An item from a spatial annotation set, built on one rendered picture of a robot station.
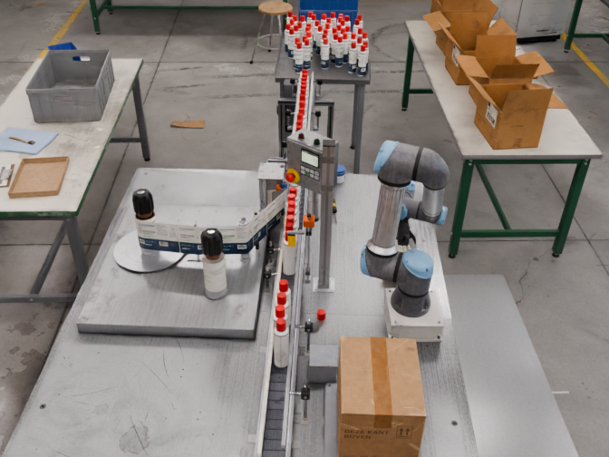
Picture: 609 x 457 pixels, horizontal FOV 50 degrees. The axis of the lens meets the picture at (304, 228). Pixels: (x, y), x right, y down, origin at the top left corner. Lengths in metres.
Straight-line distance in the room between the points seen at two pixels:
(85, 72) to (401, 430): 3.40
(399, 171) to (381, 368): 0.64
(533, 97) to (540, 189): 1.45
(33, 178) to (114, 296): 1.18
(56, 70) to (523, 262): 3.26
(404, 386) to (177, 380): 0.84
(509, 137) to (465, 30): 1.21
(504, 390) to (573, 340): 1.55
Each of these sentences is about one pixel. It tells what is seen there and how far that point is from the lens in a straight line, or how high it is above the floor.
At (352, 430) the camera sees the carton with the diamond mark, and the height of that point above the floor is 1.05.
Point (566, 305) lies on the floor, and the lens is 4.18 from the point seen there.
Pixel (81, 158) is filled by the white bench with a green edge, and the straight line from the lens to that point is 3.81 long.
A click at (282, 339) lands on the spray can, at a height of 1.02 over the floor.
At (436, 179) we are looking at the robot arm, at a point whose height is 1.48.
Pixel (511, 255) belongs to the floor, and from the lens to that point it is 4.44.
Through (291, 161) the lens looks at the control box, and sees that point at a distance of 2.47.
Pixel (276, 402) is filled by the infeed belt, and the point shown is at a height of 0.88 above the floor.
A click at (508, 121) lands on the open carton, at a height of 0.96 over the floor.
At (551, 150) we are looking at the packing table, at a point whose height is 0.78.
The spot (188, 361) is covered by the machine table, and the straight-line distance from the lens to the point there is 2.48.
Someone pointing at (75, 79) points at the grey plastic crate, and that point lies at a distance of 4.73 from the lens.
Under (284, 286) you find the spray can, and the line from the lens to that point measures 2.36.
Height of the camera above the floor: 2.65
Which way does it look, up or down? 37 degrees down
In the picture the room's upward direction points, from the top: 1 degrees clockwise
